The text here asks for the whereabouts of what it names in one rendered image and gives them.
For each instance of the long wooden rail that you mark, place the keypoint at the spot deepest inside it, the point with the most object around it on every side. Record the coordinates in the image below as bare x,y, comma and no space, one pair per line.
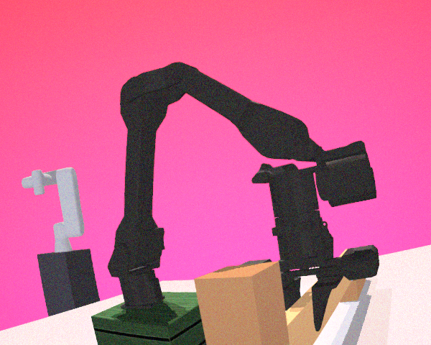
300,321

